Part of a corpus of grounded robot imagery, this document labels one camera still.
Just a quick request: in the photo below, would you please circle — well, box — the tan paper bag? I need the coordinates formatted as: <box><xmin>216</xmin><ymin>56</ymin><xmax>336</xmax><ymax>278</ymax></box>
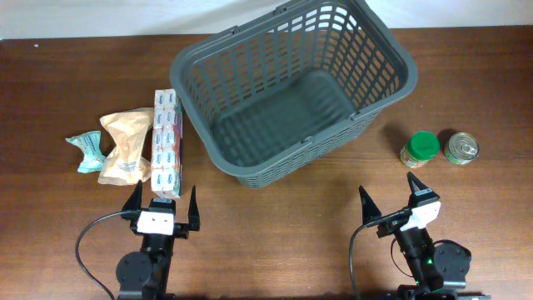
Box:
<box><xmin>97</xmin><ymin>107</ymin><xmax>154</xmax><ymax>186</ymax></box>

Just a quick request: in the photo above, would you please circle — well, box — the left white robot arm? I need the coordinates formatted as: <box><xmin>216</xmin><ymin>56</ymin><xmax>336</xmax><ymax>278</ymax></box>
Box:
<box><xmin>116</xmin><ymin>182</ymin><xmax>201</xmax><ymax>300</ymax></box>

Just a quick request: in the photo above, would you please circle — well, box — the teal wet wipes packet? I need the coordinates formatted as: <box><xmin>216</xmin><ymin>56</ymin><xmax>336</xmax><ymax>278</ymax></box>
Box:
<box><xmin>66</xmin><ymin>131</ymin><xmax>106</xmax><ymax>173</ymax></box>

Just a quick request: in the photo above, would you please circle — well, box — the grey plastic shopping basket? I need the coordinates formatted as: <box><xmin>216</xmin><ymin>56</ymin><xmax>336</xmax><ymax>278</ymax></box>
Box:
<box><xmin>170</xmin><ymin>0</ymin><xmax>418</xmax><ymax>188</ymax></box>

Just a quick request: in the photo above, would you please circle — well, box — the silver pull-tab tin can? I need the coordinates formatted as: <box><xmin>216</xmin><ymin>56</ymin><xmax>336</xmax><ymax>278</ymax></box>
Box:
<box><xmin>444</xmin><ymin>132</ymin><xmax>480</xmax><ymax>165</ymax></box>

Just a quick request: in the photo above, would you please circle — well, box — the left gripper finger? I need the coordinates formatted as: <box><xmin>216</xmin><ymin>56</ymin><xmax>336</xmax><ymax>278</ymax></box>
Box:
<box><xmin>187</xmin><ymin>186</ymin><xmax>200</xmax><ymax>229</ymax></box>
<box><xmin>122</xmin><ymin>180</ymin><xmax>143</xmax><ymax>212</ymax></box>

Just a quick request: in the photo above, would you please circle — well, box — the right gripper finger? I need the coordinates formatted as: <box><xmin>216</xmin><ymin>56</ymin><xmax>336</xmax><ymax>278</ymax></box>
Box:
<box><xmin>358</xmin><ymin>186</ymin><xmax>382</xmax><ymax>225</ymax></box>
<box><xmin>407</xmin><ymin>172</ymin><xmax>429</xmax><ymax>196</ymax></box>

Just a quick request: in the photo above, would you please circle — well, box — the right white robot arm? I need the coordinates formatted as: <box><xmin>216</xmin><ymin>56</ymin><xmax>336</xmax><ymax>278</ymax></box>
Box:
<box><xmin>349</xmin><ymin>172</ymin><xmax>491</xmax><ymax>300</ymax></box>

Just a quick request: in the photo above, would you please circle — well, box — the green lid glass jar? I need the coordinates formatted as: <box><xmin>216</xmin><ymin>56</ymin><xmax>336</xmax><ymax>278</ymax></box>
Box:
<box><xmin>400</xmin><ymin>131</ymin><xmax>440</xmax><ymax>168</ymax></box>

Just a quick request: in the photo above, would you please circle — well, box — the Kleenex tissue multipack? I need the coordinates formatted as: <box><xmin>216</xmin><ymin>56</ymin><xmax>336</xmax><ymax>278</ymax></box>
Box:
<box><xmin>151</xmin><ymin>89</ymin><xmax>182</xmax><ymax>198</ymax></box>

